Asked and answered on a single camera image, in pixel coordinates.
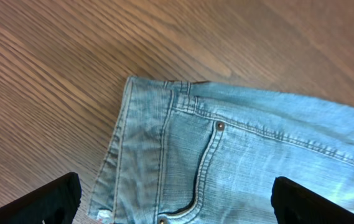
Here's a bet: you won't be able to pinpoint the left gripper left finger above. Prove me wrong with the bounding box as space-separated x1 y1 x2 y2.
0 172 82 224

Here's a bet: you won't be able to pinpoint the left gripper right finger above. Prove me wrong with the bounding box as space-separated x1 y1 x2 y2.
271 176 354 224

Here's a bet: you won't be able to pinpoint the light blue denim shorts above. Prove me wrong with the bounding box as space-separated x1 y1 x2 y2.
88 77 354 223

